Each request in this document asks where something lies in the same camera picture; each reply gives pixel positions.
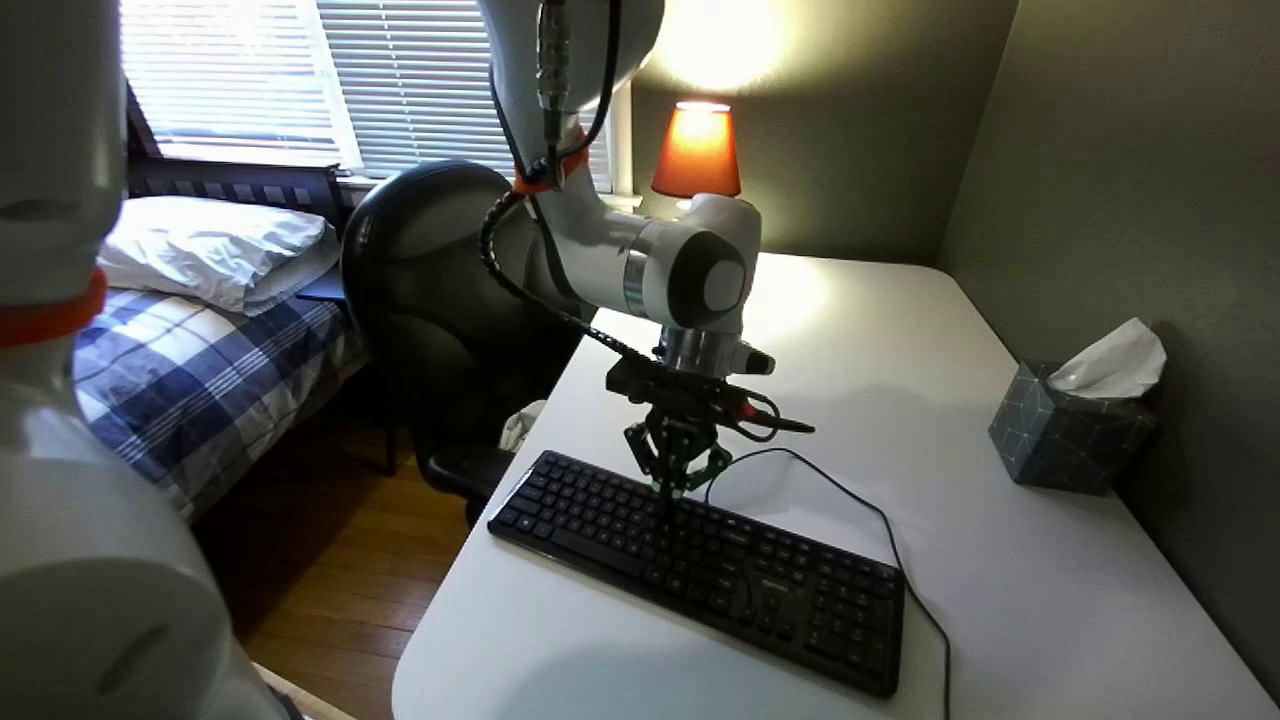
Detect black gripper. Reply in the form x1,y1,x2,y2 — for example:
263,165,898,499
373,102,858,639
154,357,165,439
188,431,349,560
622,390,736,516

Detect black computer keyboard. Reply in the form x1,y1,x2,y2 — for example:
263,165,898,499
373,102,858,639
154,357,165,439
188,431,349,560
483,446,908,699

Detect black office chair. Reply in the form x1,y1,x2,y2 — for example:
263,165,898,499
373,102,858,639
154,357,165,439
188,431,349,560
338,157,592,516

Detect orange table lamp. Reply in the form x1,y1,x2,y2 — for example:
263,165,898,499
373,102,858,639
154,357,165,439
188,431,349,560
648,94,744,203

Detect grey tissue box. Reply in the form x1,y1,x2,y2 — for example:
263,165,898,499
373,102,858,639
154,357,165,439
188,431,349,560
985,316,1173,499

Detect white window blinds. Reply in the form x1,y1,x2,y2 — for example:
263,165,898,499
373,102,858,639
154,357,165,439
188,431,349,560
115,0,619,188

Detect blue plaid bed blanket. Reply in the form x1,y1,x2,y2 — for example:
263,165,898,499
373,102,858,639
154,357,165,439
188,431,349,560
69,284,369,519

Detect white pillow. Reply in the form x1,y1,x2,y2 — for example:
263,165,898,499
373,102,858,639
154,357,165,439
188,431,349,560
97,191,349,318

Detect dark bed headboard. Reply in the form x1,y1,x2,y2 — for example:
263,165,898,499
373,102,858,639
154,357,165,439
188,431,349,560
119,81,352,233

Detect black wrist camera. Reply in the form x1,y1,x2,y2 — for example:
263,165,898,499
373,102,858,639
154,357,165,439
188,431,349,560
605,353,820,439

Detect black keyboard cable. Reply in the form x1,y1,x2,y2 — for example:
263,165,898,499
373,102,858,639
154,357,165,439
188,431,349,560
698,442,955,720

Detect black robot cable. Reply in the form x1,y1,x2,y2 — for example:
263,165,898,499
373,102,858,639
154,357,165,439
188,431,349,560
474,0,673,373

